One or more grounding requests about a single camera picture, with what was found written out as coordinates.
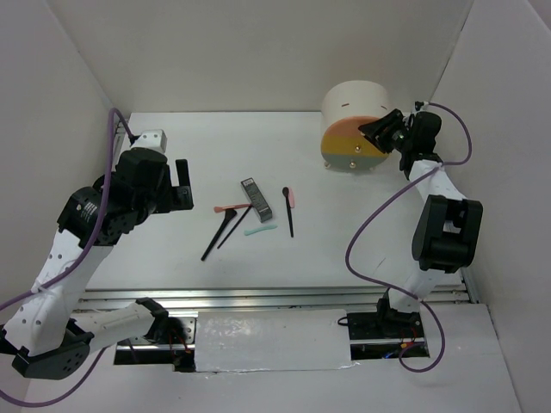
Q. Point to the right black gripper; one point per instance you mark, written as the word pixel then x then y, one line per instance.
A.
pixel 375 132

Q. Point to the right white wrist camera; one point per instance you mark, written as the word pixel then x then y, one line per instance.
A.
pixel 420 106

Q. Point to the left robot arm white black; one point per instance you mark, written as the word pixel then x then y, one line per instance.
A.
pixel 45 338

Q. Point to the thin black makeup brush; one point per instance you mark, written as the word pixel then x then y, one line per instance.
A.
pixel 236 225

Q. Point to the round cream drawer organizer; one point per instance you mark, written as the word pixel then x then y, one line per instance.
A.
pixel 345 108

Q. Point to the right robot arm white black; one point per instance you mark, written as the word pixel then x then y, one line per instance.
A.
pixel 447 232

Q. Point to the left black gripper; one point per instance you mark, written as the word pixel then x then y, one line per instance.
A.
pixel 178 197

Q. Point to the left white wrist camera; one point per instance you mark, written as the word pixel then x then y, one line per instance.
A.
pixel 155 140

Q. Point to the black fan makeup brush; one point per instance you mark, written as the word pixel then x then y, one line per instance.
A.
pixel 229 215

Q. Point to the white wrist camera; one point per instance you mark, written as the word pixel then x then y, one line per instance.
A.
pixel 420 106
pixel 155 140

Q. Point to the black round makeup brush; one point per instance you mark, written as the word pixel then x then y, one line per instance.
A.
pixel 289 212

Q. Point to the grey makeup box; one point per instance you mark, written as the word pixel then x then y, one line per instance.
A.
pixel 257 200

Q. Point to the mint green makeup spatula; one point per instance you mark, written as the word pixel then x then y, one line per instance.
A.
pixel 260 229

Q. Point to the salmon makeup spatula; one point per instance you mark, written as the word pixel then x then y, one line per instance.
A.
pixel 220 209

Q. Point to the pink makeup spatula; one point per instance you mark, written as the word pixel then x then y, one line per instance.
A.
pixel 291 198

